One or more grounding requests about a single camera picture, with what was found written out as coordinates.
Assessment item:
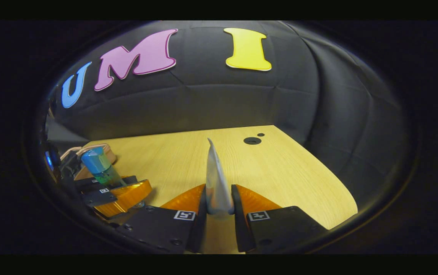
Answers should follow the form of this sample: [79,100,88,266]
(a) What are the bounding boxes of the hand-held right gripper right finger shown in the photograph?
[231,184,329,253]

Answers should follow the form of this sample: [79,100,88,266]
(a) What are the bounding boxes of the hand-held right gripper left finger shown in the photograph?
[116,184,209,254]

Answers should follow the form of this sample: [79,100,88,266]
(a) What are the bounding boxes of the blue-capped green bottle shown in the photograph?
[80,147,127,188]

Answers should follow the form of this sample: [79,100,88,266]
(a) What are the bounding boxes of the pink suitcase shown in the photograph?
[59,144,117,181]

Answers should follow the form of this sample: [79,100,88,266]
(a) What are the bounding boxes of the white teal-capped cream tube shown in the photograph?
[205,138,235,215]

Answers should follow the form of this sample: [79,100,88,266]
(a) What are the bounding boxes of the black backdrop cloth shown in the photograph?
[45,21,410,209]

